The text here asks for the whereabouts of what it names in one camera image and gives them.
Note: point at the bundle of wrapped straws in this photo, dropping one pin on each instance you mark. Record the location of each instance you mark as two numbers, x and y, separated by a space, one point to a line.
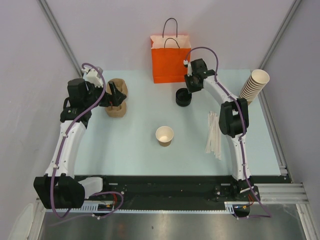
213 143

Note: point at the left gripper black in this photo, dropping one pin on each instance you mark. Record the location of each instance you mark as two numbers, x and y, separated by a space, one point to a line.
109 100

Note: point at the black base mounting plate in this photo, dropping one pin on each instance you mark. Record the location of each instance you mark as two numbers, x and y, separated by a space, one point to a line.
173 193

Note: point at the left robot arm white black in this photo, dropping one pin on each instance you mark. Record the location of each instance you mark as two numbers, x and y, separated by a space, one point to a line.
58 188

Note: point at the brown pulp cup carrier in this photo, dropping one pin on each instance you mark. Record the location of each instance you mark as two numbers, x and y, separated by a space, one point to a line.
118 111

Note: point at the single brown paper cup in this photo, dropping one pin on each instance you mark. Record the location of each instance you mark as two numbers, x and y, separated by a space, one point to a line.
164 135

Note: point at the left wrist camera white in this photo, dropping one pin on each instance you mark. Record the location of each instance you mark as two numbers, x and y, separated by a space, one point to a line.
93 77

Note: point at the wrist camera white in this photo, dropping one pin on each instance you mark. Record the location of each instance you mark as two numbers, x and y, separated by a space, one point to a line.
93 77
187 64

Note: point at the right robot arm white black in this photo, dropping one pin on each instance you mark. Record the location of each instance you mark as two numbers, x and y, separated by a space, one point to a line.
233 118

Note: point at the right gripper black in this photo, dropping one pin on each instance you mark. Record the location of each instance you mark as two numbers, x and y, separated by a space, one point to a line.
191 89

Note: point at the stack of black lids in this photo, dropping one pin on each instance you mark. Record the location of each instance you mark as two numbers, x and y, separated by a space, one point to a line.
183 97

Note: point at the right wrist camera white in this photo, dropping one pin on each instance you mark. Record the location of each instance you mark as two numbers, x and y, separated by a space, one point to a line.
187 64

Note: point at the stack of paper cups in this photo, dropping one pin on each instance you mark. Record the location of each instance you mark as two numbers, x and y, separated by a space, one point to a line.
257 80

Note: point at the orange paper bag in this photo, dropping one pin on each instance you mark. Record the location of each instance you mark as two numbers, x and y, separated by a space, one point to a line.
169 54

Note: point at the aluminium rail frame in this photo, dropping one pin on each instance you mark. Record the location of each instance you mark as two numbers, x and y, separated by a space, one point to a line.
293 200

